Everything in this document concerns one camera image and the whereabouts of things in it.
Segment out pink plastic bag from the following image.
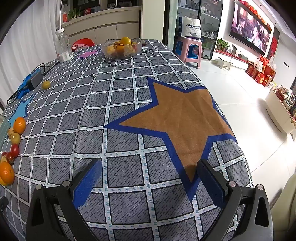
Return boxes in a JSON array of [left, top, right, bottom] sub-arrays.
[[72, 43, 89, 52]]

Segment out glass display cabinet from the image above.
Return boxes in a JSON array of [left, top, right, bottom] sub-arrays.
[[163, 0, 223, 62]]

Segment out red low television bench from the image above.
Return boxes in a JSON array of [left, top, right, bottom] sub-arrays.
[[214, 50, 257, 67]]

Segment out white floor lamp pole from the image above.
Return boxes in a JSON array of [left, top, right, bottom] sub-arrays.
[[57, 0, 64, 30]]

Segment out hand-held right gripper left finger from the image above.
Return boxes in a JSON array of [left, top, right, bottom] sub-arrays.
[[25, 159, 103, 241]]

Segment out white round low cabinet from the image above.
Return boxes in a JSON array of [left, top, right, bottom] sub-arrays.
[[265, 87, 296, 133]]

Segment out clear plastic bottle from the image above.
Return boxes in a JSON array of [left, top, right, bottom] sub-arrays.
[[55, 29, 74, 63]]

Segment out glass fruit bowl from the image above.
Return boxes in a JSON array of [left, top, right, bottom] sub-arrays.
[[101, 38, 142, 59]]

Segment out potted green plant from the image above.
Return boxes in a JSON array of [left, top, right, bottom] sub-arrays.
[[216, 38, 230, 52]]

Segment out green potted sprouts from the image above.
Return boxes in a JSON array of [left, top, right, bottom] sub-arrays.
[[68, 8, 81, 19]]

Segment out blue plastic stool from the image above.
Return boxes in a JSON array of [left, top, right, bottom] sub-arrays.
[[174, 41, 200, 59]]

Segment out row of red lanterns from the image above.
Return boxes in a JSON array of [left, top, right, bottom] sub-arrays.
[[238, 0, 272, 32]]

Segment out mixed small fruit pile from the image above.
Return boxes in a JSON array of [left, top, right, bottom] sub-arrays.
[[105, 40, 139, 57]]

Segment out small white step stool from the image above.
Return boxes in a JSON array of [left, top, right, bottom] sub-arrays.
[[217, 57, 233, 69]]

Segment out grey checked star tablecloth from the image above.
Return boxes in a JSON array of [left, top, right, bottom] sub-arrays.
[[0, 39, 255, 241]]

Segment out smooth yellow-orange orange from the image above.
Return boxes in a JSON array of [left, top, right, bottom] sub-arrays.
[[0, 161, 15, 186]]

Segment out beige sofa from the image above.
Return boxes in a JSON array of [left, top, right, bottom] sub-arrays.
[[268, 173, 296, 241]]

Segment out beige sideboard cabinet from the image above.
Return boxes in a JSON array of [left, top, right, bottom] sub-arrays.
[[61, 6, 142, 47]]

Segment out white shallow tray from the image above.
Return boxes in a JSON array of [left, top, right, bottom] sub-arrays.
[[0, 115, 11, 149]]

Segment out red gift bag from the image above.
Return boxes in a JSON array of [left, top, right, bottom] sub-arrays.
[[254, 55, 270, 70]]

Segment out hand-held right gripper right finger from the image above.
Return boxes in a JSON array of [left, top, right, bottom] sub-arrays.
[[196, 159, 274, 241]]

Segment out pink plastic stool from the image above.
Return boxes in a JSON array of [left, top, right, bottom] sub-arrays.
[[174, 37, 203, 69]]

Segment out black power adapter with cable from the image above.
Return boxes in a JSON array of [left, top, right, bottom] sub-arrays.
[[6, 62, 60, 105]]

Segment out white shopping bag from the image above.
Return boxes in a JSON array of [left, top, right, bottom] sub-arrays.
[[178, 16, 202, 39]]

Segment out wall television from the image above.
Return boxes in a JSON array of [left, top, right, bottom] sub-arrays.
[[229, 0, 275, 55]]

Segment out red wall decoration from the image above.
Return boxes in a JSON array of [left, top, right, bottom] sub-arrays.
[[269, 36, 279, 62]]

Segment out red plastic chair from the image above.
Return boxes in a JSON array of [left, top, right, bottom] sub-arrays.
[[72, 38, 95, 52]]

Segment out orange mandarin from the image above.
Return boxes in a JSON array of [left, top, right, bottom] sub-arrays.
[[13, 117, 26, 135]]

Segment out white curtain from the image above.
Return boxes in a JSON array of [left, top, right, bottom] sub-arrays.
[[0, 0, 63, 112]]

